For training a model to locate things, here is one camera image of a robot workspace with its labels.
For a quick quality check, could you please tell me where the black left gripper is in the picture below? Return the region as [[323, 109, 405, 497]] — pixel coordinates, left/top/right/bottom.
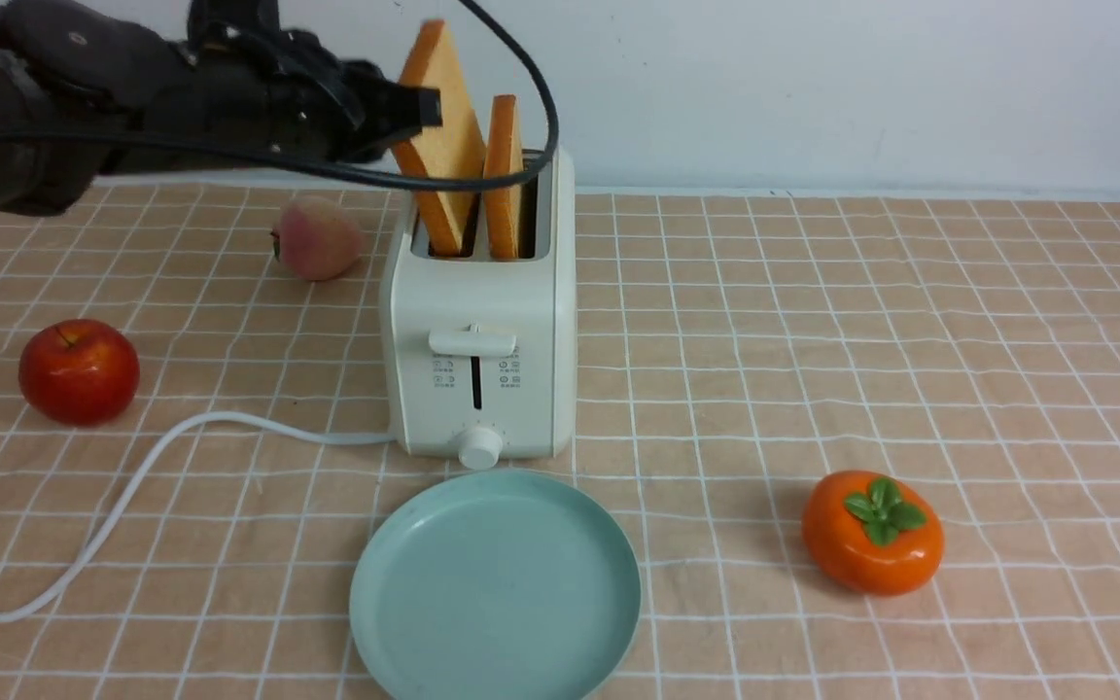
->
[[147, 1, 444, 164]]

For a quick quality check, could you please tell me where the toast slice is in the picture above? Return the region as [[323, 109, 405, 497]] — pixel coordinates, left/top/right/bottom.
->
[[480, 94, 523, 261], [392, 18, 485, 258]]

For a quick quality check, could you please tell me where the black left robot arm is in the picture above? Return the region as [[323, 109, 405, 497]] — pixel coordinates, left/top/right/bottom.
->
[[0, 1, 441, 164]]

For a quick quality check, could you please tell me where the pink peach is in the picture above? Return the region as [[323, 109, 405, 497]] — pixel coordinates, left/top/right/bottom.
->
[[270, 195, 368, 282]]

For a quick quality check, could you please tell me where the white toaster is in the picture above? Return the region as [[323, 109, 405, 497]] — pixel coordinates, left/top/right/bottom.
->
[[379, 150, 578, 470]]

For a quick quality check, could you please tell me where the red apple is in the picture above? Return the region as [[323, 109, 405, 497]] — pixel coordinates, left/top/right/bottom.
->
[[17, 318, 141, 427]]

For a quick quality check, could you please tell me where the light green plate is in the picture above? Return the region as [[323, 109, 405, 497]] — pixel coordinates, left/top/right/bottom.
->
[[348, 470, 642, 699]]

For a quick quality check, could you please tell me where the orange persimmon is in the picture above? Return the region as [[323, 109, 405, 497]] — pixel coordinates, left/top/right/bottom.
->
[[801, 470, 946, 597]]

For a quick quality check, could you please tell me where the beige checkered tablecloth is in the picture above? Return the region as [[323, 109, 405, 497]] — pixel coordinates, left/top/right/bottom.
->
[[0, 186, 1120, 699]]

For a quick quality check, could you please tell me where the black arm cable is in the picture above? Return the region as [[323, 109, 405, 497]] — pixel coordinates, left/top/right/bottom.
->
[[0, 0, 561, 192]]

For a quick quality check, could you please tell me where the white power cable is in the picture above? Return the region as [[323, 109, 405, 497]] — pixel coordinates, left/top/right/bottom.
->
[[0, 410, 394, 624]]

